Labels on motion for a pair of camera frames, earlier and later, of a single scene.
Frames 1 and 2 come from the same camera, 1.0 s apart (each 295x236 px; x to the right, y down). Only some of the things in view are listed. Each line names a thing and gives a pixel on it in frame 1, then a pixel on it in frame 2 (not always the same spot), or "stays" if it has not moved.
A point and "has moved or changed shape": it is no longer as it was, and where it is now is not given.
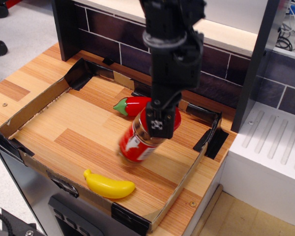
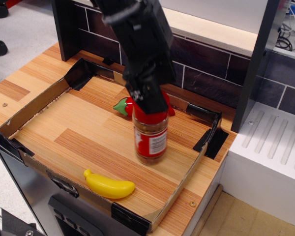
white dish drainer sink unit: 265,163 stays
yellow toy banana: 108,187 stays
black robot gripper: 176,59 -> 144,36
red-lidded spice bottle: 136,144 has moved or changed shape
